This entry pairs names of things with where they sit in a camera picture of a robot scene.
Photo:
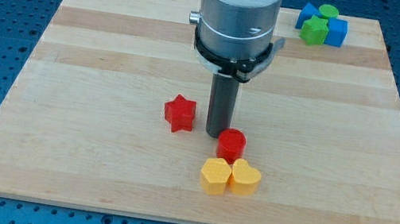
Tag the red star block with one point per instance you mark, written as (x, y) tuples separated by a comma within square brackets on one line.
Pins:
[(180, 113)]

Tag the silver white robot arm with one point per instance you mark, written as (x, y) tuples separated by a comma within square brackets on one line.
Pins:
[(237, 29)]

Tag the yellow hexagon block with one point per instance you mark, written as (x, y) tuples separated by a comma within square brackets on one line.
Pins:
[(214, 176)]

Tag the green star block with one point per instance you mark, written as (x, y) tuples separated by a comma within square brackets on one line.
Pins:
[(314, 30)]

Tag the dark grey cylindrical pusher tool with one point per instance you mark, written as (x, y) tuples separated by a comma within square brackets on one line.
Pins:
[(221, 104)]

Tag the red cylinder block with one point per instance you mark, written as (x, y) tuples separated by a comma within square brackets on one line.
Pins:
[(231, 144)]

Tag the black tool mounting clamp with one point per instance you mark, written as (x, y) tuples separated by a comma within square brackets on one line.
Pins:
[(240, 70)]

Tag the yellow heart block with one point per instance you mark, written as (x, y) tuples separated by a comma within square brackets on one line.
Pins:
[(244, 178)]

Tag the light wooden board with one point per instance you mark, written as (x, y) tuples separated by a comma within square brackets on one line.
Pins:
[(83, 124)]

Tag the blue angled block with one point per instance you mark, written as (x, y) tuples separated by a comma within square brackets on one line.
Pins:
[(307, 12)]

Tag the blue cube block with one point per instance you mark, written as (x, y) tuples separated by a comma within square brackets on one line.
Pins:
[(337, 31)]

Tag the green cylinder block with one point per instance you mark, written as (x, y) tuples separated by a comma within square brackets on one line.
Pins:
[(328, 11)]

